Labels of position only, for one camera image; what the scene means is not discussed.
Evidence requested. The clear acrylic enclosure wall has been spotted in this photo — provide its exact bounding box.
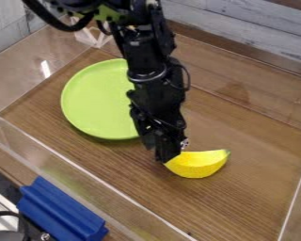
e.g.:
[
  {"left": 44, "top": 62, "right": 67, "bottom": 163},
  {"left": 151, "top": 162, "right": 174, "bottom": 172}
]
[{"left": 0, "top": 117, "right": 197, "bottom": 241}]

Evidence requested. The clear acrylic corner bracket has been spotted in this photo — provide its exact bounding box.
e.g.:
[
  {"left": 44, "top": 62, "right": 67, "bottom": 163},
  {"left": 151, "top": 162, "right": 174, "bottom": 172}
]
[{"left": 74, "top": 26, "right": 113, "bottom": 49}]

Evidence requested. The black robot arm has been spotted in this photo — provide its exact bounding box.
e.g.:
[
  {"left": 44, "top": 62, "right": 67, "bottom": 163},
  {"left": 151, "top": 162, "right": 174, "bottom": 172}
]
[{"left": 20, "top": 0, "right": 190, "bottom": 163}]

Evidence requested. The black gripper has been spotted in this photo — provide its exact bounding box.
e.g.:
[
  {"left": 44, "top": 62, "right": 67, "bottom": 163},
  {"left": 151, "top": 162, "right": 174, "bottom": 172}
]
[{"left": 126, "top": 88, "right": 186, "bottom": 163}]

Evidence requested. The black cable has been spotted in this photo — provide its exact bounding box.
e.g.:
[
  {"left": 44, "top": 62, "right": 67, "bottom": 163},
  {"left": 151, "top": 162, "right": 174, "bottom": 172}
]
[{"left": 0, "top": 210, "right": 26, "bottom": 241}]

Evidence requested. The blue plastic clamp block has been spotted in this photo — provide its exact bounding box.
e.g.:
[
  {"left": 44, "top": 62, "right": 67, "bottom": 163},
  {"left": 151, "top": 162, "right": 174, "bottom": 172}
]
[{"left": 16, "top": 176, "right": 109, "bottom": 241}]

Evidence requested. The yellow toy banana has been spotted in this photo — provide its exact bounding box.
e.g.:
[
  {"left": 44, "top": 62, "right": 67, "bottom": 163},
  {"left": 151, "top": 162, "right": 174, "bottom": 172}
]
[{"left": 163, "top": 149, "right": 230, "bottom": 179}]

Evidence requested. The green round plate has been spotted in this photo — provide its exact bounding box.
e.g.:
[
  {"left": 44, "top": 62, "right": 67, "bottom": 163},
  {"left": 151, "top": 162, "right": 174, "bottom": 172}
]
[{"left": 59, "top": 58, "right": 138, "bottom": 140}]

